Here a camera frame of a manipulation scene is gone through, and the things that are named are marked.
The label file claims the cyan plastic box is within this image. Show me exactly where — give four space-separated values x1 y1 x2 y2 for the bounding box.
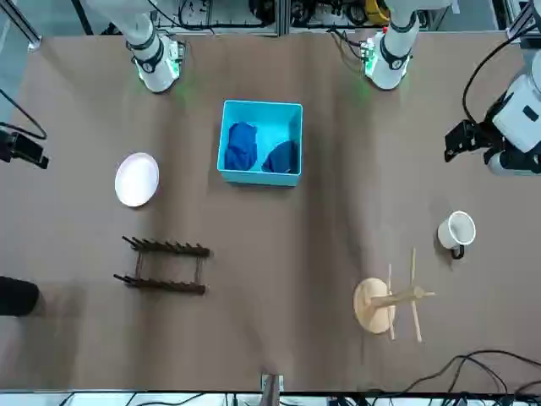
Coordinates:
216 99 304 187

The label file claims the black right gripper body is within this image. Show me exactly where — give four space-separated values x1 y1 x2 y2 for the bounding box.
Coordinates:
0 129 33 164

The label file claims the pale pink round plate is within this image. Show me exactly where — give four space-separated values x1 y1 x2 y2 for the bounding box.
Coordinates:
114 151 161 208

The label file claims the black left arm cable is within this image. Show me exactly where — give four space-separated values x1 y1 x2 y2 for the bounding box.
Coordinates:
462 38 516 124

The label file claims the black table cable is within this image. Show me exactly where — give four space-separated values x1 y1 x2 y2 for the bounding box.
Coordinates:
439 348 541 381
395 354 541 398

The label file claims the white mug with black handle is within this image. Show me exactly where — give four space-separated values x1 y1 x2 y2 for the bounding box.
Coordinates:
437 210 478 260

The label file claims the dark wooden dish rack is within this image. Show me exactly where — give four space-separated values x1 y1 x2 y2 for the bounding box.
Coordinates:
112 235 211 296

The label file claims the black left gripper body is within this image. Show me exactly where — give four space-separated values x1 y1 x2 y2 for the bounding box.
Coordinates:
462 99 508 151

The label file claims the aluminium frame beam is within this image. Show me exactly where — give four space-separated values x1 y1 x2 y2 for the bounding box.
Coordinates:
151 0 483 38

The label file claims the yellow object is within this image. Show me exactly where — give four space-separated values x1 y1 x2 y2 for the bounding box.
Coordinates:
365 0 390 22

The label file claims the aluminium profile post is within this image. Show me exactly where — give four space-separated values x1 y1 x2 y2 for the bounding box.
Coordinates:
505 0 541 44
0 0 43 52

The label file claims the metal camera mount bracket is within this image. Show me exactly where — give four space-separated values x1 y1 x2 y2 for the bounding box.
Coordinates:
260 373 285 406

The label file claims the light wooden mug stand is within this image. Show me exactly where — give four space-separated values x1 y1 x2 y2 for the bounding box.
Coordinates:
352 247 436 343

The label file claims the blue square rag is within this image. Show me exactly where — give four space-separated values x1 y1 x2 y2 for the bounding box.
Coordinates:
261 140 299 173
223 122 259 171

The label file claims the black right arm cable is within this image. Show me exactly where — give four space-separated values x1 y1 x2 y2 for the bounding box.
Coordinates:
0 87 47 141

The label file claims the black cable at arm foot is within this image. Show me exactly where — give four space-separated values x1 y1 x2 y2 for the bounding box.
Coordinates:
331 28 367 64

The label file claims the black rounded object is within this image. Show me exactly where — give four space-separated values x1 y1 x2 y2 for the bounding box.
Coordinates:
0 275 40 317

